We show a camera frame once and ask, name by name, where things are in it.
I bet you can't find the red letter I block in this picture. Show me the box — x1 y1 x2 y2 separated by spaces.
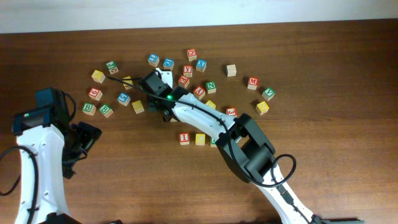
179 133 190 145

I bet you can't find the yellow letter C block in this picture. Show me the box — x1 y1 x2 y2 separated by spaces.
195 134 206 146

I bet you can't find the green letter R block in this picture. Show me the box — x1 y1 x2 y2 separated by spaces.
210 138 216 147

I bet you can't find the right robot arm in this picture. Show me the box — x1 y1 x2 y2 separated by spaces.
139 70 321 223

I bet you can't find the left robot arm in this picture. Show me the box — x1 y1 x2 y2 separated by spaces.
12 88 102 223

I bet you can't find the yellow block middle left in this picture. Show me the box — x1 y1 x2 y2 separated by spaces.
132 100 144 114

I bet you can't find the red letter E block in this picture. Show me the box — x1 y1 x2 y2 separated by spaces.
178 75 190 88

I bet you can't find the green letter B block left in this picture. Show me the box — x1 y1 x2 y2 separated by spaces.
82 103 96 116

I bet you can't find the green letter b block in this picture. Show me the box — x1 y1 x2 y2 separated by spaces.
82 103 96 116
99 104 113 118

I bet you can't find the red letter Y block lower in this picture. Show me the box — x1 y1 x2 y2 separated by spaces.
193 86 206 100

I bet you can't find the red letter y block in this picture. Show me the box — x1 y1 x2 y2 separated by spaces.
193 86 206 100
183 65 193 77

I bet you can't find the green letter B block right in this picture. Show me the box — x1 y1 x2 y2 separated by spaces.
99 104 113 118

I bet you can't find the blue letter D block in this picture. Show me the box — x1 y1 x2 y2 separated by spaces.
163 58 175 70

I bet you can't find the blue number 5 block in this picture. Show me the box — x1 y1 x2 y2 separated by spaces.
117 93 131 106

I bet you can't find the red letter Y block upper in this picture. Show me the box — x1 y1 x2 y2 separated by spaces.
183 65 193 77

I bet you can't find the yellow block centre right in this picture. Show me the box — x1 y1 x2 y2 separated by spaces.
205 100 216 110

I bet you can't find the yellow block upper middle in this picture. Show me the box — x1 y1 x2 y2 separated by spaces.
123 76 134 90

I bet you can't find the red number 9 block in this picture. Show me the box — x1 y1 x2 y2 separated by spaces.
88 88 103 101

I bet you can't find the green letter N block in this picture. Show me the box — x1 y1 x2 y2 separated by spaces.
206 82 216 94

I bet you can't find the blue letter X block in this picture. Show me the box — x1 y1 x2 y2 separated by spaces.
196 59 207 72

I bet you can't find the red letter C block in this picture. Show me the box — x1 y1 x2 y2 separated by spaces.
187 49 197 62

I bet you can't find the red number 3 block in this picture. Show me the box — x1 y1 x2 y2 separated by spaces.
226 108 238 117

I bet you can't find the yellow block far left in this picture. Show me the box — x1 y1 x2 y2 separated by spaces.
91 70 106 83

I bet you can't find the green letter J block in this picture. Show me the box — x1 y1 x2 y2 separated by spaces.
106 61 119 74

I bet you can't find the plain wooden block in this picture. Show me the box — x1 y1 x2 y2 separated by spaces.
226 65 237 77

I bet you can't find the red letter M block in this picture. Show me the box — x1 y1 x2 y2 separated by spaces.
248 77 259 90

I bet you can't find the yellow letter S block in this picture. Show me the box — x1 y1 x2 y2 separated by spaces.
256 101 269 115

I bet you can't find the green letter V block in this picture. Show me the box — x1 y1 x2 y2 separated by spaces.
262 88 275 101

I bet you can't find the left black cable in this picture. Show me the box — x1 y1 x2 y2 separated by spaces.
0 90 78 224

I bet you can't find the black cable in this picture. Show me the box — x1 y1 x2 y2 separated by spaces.
107 68 315 224
0 90 78 224

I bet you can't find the right black cable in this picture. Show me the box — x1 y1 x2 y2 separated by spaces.
107 68 315 224

